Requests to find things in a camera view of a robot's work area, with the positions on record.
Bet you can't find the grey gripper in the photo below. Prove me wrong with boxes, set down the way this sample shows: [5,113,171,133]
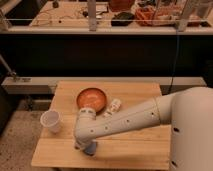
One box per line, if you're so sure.
[74,141,98,156]

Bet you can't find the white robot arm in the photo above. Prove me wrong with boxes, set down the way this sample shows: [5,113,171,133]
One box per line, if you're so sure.
[74,87,213,171]

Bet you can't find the orange bowl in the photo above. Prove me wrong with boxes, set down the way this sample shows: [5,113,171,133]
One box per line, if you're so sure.
[76,88,107,112]

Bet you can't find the white paper cup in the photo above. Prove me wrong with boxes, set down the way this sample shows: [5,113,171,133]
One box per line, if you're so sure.
[40,110,61,133]

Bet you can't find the white tube bottle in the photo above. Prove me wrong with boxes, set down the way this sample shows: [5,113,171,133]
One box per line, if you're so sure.
[103,99,122,117]

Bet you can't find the black tray on bench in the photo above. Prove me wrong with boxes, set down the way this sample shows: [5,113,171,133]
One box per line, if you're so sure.
[111,12,135,26]

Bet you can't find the orange crate on bench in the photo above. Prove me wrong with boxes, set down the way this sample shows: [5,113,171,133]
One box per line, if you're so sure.
[135,6,203,28]

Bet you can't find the metal clamp bracket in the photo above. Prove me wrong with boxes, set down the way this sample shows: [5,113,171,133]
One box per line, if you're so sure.
[0,54,31,82]

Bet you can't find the black hanging cable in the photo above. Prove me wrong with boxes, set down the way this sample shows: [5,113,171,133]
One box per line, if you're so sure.
[167,32,181,95]

